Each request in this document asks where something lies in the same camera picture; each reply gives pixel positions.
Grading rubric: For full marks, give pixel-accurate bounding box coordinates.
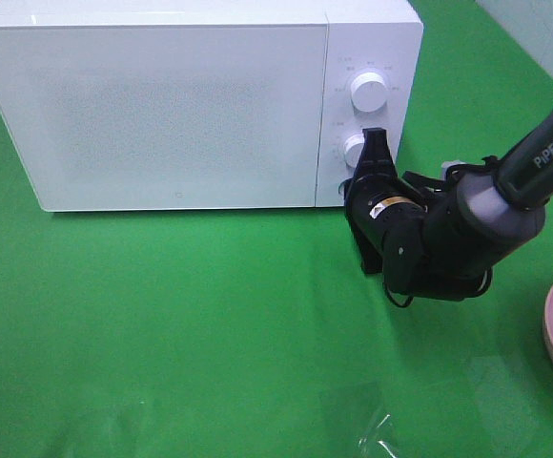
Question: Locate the upper white microwave knob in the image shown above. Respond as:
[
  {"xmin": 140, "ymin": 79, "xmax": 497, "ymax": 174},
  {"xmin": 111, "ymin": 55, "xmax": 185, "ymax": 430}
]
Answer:
[{"xmin": 350, "ymin": 72, "xmax": 388, "ymax": 113}]

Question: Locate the white microwave knob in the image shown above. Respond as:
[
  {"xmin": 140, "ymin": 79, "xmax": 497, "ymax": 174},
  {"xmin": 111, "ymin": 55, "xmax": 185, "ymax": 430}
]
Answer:
[
  {"xmin": 343, "ymin": 134, "xmax": 365, "ymax": 169},
  {"xmin": 350, "ymin": 72, "xmax": 388, "ymax": 113}
]

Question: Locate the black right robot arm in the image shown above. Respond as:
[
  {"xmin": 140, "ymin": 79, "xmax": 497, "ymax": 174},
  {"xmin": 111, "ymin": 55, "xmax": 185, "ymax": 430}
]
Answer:
[{"xmin": 344, "ymin": 110, "xmax": 553, "ymax": 306}]

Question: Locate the white microwave oven body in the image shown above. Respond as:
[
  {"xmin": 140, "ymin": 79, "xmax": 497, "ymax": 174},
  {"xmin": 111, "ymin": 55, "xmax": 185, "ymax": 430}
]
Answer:
[{"xmin": 0, "ymin": 1, "xmax": 423, "ymax": 207}]

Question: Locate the lower white microwave knob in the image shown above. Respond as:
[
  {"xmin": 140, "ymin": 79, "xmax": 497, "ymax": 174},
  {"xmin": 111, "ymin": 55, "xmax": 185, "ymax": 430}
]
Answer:
[{"xmin": 343, "ymin": 134, "xmax": 365, "ymax": 169}]

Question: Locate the white microwave door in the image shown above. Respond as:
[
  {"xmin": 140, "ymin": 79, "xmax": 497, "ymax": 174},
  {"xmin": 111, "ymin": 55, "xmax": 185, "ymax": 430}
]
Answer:
[{"xmin": 0, "ymin": 26, "xmax": 326, "ymax": 212}]

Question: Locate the round door release button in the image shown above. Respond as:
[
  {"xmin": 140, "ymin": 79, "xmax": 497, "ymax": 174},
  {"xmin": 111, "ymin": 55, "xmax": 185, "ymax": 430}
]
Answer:
[{"xmin": 338, "ymin": 179, "xmax": 350, "ymax": 198}]

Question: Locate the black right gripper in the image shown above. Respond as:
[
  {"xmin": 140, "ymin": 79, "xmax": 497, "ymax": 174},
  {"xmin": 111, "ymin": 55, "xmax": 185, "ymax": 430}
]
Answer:
[{"xmin": 344, "ymin": 127, "xmax": 426, "ymax": 275}]

